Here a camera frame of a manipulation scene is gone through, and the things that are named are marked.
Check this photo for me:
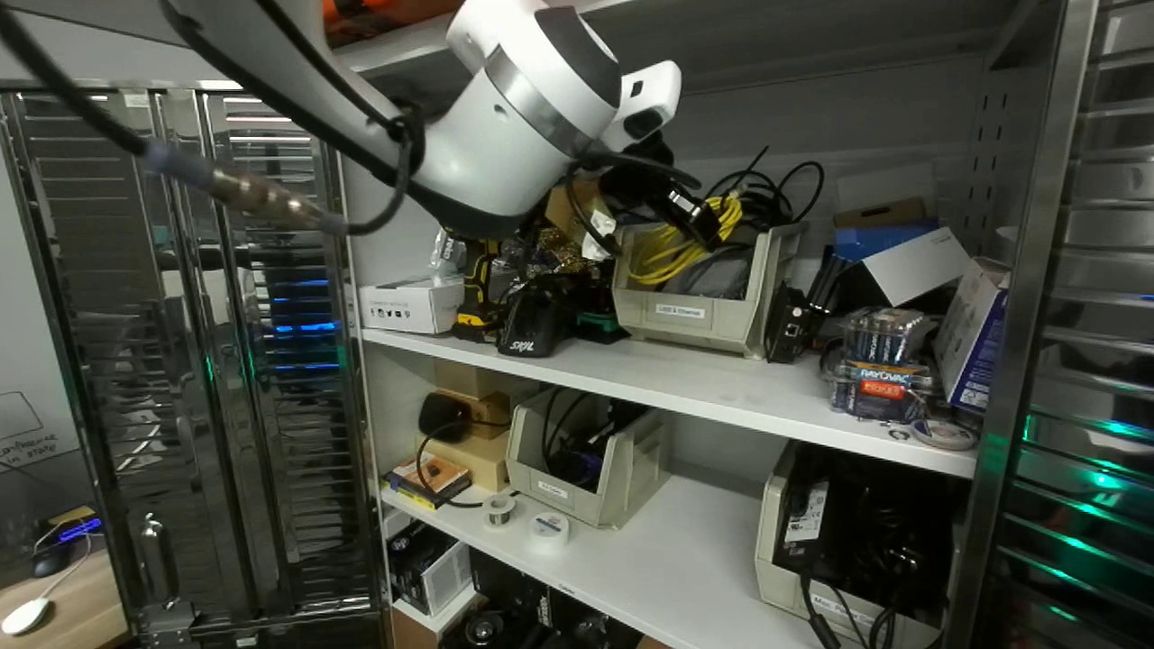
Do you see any black server rack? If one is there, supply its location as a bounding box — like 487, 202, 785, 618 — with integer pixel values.
0, 87, 382, 649

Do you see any black power tool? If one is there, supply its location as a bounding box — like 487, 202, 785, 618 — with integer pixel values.
496, 275, 572, 356

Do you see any gray storage bin middle shelf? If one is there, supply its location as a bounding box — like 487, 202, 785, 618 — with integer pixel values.
505, 388, 667, 528

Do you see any white and blue box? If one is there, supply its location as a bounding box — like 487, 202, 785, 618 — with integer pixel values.
934, 266, 1010, 410

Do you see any gray storage bin right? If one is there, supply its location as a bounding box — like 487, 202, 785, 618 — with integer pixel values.
752, 443, 966, 649

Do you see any gray storage bin shelf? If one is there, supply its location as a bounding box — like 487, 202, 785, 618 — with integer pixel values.
612, 230, 784, 356
505, 388, 667, 528

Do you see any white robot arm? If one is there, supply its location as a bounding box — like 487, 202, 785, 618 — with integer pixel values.
157, 0, 685, 239

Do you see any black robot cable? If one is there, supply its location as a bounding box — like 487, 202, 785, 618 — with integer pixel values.
0, 0, 430, 239

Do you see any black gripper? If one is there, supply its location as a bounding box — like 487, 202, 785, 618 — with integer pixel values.
600, 156, 696, 239

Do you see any yellow cable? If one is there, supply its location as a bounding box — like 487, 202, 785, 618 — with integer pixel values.
623, 190, 750, 292

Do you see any battery pack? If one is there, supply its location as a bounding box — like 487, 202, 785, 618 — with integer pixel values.
831, 308, 939, 423

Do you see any white paper card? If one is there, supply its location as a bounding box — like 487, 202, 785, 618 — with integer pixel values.
861, 227, 970, 308

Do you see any white shelf unit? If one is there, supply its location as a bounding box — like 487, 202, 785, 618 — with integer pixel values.
363, 0, 1053, 649

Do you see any gray storage bin upper shelf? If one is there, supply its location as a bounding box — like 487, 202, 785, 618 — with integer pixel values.
612, 230, 784, 356

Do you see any white device box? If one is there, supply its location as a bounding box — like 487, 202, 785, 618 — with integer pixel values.
361, 281, 464, 335

